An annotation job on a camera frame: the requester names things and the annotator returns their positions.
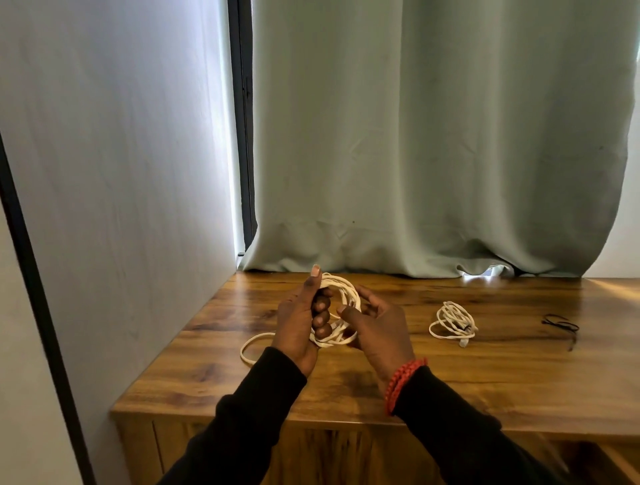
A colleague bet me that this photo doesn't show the person's right hand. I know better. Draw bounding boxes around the person's right hand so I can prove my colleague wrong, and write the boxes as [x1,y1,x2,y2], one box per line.
[335,284,416,396]

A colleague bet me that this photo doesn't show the person's left hand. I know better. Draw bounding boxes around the person's left hand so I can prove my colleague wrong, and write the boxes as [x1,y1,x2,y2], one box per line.
[271,264,335,378]

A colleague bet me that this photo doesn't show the white cable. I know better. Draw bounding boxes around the white cable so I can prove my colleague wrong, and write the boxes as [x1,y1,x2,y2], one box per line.
[428,300,479,348]
[309,272,363,349]
[239,332,277,367]

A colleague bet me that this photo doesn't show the person's right forearm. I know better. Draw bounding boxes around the person's right forearm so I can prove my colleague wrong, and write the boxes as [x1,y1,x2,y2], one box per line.
[392,366,571,485]

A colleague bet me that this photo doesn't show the person's left forearm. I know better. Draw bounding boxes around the person's left forearm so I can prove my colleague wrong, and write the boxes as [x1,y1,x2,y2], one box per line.
[157,347,309,485]

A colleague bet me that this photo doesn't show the wooden cabinet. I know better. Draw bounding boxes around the wooden cabinet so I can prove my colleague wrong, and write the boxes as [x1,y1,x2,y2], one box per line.
[109,271,640,485]

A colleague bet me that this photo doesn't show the grey-green curtain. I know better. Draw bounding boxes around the grey-green curtain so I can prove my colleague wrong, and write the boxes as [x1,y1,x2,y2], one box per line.
[239,0,640,279]

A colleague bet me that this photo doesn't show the white side panel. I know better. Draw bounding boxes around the white side panel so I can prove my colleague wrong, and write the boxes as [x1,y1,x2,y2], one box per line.
[0,0,246,485]

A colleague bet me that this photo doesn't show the red braided bracelet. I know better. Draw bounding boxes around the red braided bracelet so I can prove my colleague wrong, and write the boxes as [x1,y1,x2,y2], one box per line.
[383,357,429,417]

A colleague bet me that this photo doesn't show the black window frame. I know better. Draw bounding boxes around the black window frame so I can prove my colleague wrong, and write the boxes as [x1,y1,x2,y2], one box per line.
[227,0,259,248]

